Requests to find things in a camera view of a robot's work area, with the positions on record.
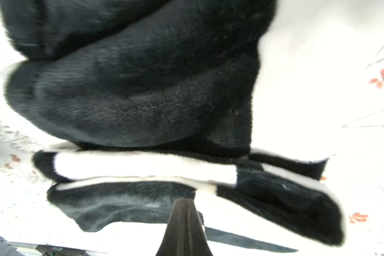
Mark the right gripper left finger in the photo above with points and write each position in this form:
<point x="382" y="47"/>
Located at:
<point x="174" y="239"/>

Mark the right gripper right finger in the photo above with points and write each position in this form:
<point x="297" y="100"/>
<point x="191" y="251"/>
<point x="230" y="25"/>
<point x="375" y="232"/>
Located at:
<point x="196" y="240"/>

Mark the black white checkered pillowcase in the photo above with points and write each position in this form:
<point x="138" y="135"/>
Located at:
<point x="156" y="98"/>

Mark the floral table cloth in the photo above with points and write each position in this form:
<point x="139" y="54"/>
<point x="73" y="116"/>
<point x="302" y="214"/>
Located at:
<point x="324" y="78"/>

